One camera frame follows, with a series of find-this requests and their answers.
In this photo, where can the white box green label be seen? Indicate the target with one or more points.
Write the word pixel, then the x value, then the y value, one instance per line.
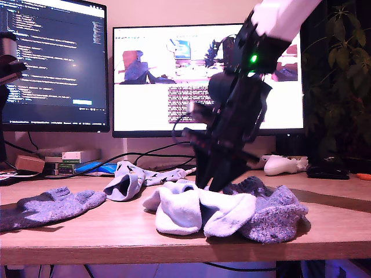
pixel 78 157

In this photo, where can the bright white computer monitor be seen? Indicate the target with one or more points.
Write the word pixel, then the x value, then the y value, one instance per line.
pixel 139 110

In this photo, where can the white ribbed sock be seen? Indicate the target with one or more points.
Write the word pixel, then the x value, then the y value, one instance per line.
pixel 176 214
pixel 229 214

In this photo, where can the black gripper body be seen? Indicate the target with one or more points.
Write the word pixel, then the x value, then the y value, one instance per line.
pixel 234 127
pixel 10 71

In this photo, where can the light blue toucan sock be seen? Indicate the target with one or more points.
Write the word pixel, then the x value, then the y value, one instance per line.
pixel 165 176
pixel 136 179

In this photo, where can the white game controller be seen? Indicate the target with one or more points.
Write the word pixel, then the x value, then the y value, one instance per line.
pixel 284 166

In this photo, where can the grey fuzzy cloth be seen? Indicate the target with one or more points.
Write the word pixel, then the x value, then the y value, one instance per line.
pixel 52 152

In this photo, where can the green white small box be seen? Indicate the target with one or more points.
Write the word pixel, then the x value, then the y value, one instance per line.
pixel 63 169

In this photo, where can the grey fuzzy sock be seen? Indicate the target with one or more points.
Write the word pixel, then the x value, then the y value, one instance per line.
pixel 278 220
pixel 52 208

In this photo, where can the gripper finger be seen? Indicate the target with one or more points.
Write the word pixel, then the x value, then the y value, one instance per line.
pixel 224 173
pixel 204 165
pixel 2 121

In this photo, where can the blue pouch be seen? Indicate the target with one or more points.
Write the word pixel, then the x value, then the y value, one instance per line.
pixel 95 168

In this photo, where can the dark code computer monitor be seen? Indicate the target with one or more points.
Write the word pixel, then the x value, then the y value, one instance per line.
pixel 58 72

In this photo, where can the small orange thing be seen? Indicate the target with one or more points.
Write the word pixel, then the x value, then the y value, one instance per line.
pixel 363 176

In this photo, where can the black case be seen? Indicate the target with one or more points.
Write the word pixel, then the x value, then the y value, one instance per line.
pixel 327 172

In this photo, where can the pale camera box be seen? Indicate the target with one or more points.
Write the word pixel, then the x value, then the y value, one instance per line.
pixel 197 109

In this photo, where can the green leafy house plant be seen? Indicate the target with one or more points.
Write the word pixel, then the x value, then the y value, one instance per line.
pixel 342 87

